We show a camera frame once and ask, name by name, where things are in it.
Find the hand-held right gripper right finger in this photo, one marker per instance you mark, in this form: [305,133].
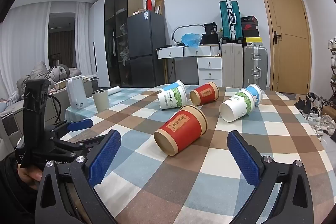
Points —
[244,161]

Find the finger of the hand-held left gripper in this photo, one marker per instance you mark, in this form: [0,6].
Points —
[80,124]
[78,146]

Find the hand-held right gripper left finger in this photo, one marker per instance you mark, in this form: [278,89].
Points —
[102,158]

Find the large red paper cup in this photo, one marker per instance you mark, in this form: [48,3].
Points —
[181,130]

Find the person's left forearm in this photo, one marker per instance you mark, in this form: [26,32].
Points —
[10,192]

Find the white green paper cup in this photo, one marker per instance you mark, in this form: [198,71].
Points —
[172,96]
[235,108]

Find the blue white paper cup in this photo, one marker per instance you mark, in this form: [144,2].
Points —
[256,92]

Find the small red paper cup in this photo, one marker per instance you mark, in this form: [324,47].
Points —
[204,93]

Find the person's left hand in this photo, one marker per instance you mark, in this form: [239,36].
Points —
[29,175]

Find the white tabletop appliance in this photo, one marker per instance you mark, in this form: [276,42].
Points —
[76,94]

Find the grey green tumbler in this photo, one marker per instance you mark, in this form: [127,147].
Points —
[100,100]

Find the pile of grey clothes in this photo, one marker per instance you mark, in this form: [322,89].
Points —
[47,73]

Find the white paper roll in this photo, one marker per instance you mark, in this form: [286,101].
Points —
[113,90]

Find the checked tablecloth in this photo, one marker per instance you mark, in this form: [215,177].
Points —
[183,187]

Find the white sheer curtain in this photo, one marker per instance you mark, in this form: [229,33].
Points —
[23,43]
[83,35]

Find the pile of shoes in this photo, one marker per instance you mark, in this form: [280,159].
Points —
[316,112]

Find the white wardrobe door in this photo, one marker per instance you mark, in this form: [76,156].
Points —
[101,40]

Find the silver suitcase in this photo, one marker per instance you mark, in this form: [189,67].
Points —
[255,66]

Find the beige suitcase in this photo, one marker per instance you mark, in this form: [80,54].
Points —
[232,65]

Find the dark glass cabinet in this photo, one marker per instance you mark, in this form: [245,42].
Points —
[118,35]

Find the dark grey refrigerator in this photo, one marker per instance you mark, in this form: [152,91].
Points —
[145,48]

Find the white drawer desk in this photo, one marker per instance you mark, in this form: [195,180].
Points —
[197,61]

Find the black yellow shoe box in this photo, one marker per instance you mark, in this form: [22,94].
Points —
[252,40]

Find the shoe rack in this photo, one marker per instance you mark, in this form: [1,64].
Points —
[332,64]

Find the blue plastic bag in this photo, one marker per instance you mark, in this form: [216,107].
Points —
[191,39]

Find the wooden door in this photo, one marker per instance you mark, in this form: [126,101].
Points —
[284,35]

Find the black red shoe box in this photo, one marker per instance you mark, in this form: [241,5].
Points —
[249,27]

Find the black bag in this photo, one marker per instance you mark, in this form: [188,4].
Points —
[211,31]

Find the teal suitcase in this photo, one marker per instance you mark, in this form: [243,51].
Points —
[231,20]

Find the cardboard box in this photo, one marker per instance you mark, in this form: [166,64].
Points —
[159,6]

